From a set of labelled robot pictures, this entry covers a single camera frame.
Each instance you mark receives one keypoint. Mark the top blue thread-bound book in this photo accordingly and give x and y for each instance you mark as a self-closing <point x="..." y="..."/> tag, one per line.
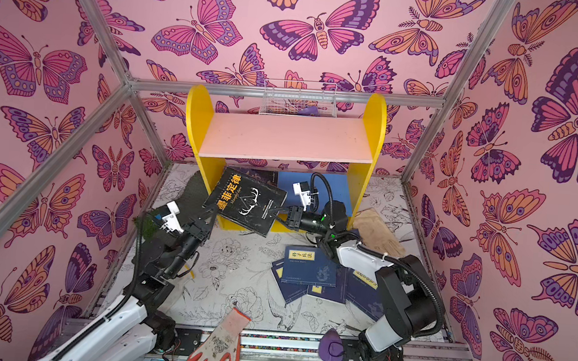
<point x="309" y="266"/>

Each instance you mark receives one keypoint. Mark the blue book lower left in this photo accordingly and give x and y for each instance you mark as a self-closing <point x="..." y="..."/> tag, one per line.
<point x="289" y="292"/>

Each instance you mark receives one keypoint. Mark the red white work glove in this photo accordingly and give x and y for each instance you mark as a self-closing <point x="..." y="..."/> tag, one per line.
<point x="224" y="343"/>

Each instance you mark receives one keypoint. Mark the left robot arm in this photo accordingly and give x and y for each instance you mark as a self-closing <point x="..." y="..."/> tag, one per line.
<point x="134" y="325"/>

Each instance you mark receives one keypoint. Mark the purple item in basket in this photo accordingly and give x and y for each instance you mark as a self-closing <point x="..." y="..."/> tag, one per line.
<point x="309" y="111"/>

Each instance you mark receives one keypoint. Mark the black antler cover book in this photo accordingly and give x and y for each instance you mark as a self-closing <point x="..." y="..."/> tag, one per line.
<point x="245" y="201"/>

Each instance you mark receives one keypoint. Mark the yellow pink blue bookshelf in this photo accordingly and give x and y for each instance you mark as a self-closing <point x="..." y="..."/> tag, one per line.
<point x="216" y="137"/>

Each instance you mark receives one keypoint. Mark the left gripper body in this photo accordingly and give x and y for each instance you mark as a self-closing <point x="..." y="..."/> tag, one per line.
<point x="180" y="250"/>

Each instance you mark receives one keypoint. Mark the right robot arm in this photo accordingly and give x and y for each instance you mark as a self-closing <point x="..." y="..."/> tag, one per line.
<point x="357" y="259"/>

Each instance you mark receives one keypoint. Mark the clear wire basket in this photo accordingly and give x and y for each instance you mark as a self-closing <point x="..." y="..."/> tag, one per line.
<point x="290" y="95"/>

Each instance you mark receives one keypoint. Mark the blue book lower middle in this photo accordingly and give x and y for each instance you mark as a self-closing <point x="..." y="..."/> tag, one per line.
<point x="332" y="294"/>

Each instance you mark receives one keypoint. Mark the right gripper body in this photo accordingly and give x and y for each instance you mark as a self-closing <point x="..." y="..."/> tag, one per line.
<point x="292" y="217"/>

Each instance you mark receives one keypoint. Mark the blue book right front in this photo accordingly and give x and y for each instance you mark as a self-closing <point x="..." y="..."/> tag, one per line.
<point x="363" y="293"/>

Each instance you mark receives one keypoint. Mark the beige work glove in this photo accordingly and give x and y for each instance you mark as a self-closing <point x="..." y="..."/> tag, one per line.
<point x="376" y="235"/>

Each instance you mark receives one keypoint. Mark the purple old man cover book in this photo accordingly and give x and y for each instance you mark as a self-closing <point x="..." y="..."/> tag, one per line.
<point x="268" y="177"/>

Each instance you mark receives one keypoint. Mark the green artificial grass mat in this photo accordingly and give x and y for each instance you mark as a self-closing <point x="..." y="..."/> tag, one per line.
<point x="178" y="202"/>

